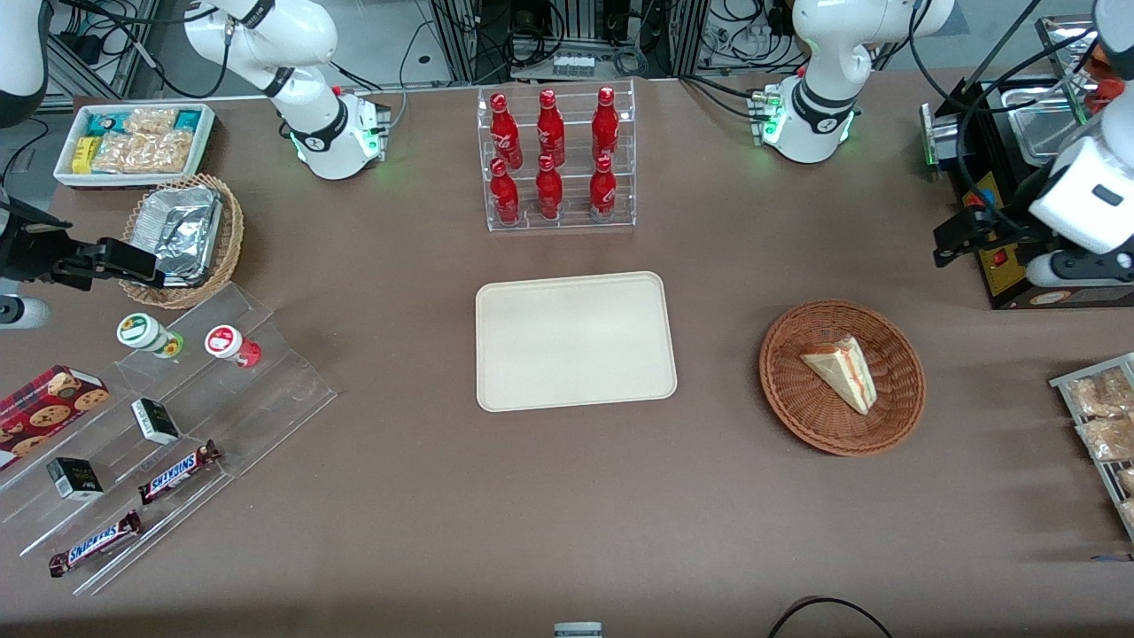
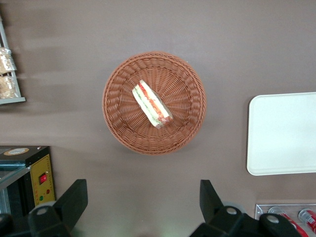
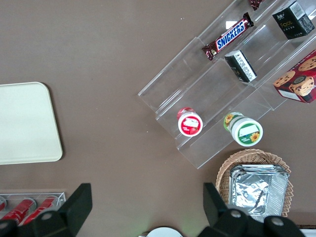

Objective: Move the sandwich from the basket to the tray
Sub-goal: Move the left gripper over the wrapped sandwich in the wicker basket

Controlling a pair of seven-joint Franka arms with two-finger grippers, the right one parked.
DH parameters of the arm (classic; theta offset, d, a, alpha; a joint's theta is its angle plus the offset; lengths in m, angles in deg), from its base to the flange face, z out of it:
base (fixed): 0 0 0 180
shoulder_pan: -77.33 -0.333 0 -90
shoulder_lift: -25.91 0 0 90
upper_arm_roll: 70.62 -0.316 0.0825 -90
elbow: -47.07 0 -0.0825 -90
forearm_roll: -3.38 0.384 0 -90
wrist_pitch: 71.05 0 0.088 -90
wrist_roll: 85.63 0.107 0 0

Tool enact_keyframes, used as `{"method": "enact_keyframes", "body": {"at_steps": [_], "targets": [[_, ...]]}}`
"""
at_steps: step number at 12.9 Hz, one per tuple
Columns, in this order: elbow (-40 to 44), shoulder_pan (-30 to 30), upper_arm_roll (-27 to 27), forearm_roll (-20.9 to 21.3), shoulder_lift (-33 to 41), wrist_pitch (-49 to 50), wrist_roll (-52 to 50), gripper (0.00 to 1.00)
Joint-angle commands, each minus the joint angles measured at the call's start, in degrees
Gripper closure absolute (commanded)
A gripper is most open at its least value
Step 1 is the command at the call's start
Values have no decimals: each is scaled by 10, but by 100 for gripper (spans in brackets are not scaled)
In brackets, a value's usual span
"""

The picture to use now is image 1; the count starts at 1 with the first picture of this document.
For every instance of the clear acrylic step shelf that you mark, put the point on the clear acrylic step shelf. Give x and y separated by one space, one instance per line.
275 390

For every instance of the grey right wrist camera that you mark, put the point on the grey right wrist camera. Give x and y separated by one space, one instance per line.
22 312

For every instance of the small grey white box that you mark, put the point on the small grey white box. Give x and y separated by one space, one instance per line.
578 631

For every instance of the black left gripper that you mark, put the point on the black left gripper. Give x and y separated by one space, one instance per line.
996 222

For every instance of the aluminium foil container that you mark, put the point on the aluminium foil container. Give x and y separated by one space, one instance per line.
182 226

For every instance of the steel warmer pan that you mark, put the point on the steel warmer pan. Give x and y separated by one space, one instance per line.
1045 133

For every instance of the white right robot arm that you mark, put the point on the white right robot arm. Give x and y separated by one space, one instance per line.
301 35

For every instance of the Snickers bar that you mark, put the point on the Snickers bar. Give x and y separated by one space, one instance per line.
93 543
177 472

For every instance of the clear acrylic bottle rack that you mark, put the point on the clear acrylic bottle rack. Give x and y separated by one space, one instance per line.
574 221

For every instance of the light tan wicker basket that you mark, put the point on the light tan wicker basket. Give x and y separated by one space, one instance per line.
232 230

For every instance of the black food warmer machine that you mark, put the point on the black food warmer machine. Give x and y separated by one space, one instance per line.
1005 283

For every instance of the red cola bottle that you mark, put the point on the red cola bottle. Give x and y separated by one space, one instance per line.
505 197
605 124
550 128
505 133
602 193
549 193

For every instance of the red lid cup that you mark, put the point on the red lid cup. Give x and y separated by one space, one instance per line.
226 341

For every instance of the triangular sandwich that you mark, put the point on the triangular sandwich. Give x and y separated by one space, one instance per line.
842 372

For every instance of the white snack bin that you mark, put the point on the white snack bin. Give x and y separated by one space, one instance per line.
64 173

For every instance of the red cookie box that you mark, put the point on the red cookie box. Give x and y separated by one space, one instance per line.
44 408

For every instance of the yellow snack pack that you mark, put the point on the yellow snack pack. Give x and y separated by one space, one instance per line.
84 155

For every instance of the white power strip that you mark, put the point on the white power strip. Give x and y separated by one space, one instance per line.
574 65

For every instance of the small black box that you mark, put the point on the small black box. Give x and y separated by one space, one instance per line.
75 478
155 421

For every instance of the teal snack pack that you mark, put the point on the teal snack pack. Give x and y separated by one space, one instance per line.
102 124
188 120

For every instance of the green lid cup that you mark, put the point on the green lid cup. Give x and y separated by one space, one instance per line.
142 330

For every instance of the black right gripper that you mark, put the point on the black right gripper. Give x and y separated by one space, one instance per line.
25 252

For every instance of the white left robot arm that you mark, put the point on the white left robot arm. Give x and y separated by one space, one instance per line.
824 53

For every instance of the small clear cracker bag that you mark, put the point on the small clear cracker bag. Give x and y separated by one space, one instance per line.
151 120

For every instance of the beige plastic tray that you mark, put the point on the beige plastic tray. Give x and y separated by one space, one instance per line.
576 341

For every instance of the large clear cracker bag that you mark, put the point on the large clear cracker bag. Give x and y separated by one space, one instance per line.
146 152

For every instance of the round brown wicker basket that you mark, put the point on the round brown wicker basket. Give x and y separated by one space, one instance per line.
797 408

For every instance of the clear bag of pastry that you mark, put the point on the clear bag of pastry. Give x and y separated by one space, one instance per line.
1107 439
1103 394
1127 480

